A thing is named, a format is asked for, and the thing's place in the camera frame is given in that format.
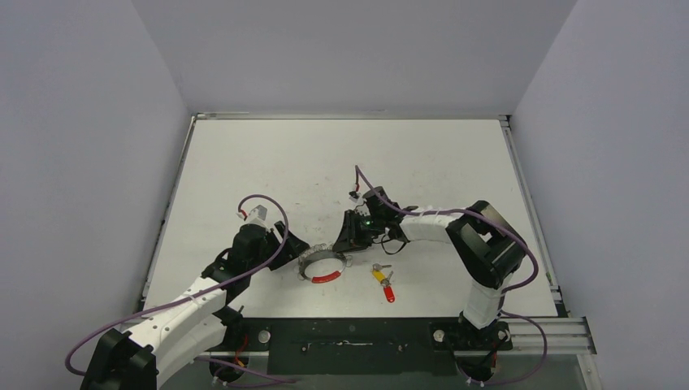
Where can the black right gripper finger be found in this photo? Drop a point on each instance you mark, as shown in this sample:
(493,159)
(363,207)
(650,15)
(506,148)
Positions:
(352,236)
(368,241)

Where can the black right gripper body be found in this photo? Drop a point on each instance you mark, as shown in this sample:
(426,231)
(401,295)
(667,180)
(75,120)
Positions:
(352,231)

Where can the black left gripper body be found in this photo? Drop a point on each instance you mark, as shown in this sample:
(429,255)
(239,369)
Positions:
(270,248)

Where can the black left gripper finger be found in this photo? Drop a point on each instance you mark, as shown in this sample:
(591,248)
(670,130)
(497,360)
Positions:
(293,246)
(280,260)

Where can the large keyring with red grip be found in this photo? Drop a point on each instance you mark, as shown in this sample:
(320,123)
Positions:
(320,264)

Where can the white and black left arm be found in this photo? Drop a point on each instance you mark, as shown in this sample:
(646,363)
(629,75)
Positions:
(147,354)

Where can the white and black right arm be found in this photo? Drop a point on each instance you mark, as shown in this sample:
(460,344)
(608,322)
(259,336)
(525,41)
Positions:
(489,248)

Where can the yellow tagged key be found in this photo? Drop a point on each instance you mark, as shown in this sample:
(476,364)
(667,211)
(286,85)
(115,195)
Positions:
(377,271)

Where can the red tagged key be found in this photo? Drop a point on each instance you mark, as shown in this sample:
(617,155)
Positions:
(387,288)

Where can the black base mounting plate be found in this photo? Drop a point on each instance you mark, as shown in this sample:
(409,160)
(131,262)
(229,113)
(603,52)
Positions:
(365,346)

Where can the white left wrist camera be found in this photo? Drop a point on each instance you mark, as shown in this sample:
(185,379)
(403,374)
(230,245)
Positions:
(257,215)

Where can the aluminium front rail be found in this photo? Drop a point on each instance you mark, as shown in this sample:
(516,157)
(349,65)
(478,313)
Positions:
(538,335)

